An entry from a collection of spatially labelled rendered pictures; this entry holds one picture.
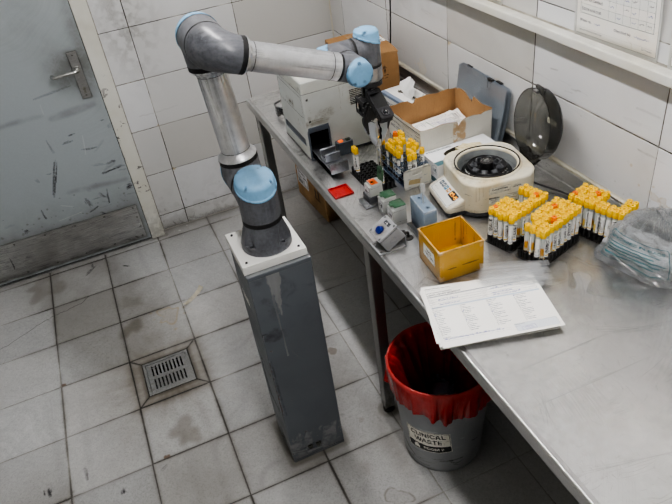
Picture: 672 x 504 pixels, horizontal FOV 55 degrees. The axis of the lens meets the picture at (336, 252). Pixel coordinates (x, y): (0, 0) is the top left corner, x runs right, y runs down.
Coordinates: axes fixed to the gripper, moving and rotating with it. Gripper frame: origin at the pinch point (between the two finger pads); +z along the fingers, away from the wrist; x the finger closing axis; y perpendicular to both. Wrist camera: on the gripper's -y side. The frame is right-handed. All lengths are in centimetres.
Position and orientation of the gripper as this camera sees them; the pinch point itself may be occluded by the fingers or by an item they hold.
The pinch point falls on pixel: (378, 141)
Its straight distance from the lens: 208.6
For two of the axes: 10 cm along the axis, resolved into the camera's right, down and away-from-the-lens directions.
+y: -4.0, -5.1, 7.6
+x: -9.1, 3.3, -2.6
